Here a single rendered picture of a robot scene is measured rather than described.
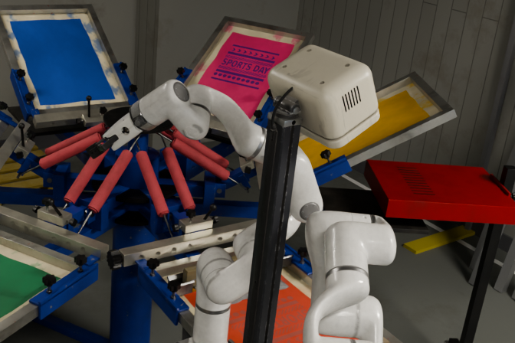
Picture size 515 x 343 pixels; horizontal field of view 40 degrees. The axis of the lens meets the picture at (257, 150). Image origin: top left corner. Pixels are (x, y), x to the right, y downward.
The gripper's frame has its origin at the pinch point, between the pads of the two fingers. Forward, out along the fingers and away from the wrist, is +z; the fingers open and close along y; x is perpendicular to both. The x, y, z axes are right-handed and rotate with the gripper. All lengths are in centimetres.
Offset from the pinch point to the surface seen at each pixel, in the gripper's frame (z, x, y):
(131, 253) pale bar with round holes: 64, -45, 46
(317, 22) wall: 124, -73, 471
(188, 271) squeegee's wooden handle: 44, -59, 42
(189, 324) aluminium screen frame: 39, -68, 22
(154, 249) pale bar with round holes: 60, -50, 53
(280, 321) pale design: 24, -90, 40
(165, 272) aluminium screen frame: 59, -58, 49
